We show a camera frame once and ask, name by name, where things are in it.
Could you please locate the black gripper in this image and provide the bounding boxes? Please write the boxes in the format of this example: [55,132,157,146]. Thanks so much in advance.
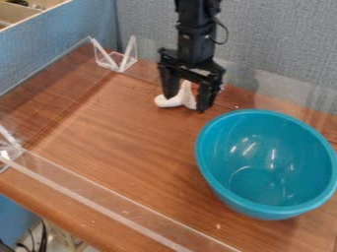
[158,47,226,113]

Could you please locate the white and brown mushroom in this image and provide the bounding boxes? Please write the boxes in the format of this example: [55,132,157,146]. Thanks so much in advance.
[154,81,197,110]

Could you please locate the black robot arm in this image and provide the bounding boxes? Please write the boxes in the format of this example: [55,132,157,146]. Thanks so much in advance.
[158,0,226,112]

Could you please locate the blue plastic bowl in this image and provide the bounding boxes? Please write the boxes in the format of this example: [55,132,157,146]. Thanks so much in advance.
[196,109,337,221]

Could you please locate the clear acrylic back barrier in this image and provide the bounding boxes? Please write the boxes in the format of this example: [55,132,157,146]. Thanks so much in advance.
[126,35,337,115]

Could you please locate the clear acrylic barrier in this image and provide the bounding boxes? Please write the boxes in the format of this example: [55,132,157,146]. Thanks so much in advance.
[126,35,337,115]
[0,125,240,252]

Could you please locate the wooden shelf box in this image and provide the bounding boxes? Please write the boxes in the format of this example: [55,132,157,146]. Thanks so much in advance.
[0,0,73,32]

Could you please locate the clear acrylic front barrier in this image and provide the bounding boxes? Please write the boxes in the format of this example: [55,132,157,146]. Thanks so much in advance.
[0,125,240,252]

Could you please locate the clear acrylic corner bracket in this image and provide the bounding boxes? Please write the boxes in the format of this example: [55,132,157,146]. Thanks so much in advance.
[90,35,138,73]

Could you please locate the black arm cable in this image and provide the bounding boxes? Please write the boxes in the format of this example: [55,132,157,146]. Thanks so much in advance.
[210,18,230,45]

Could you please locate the black cables on floor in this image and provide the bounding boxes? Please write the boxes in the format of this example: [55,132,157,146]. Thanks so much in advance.
[0,220,50,252]

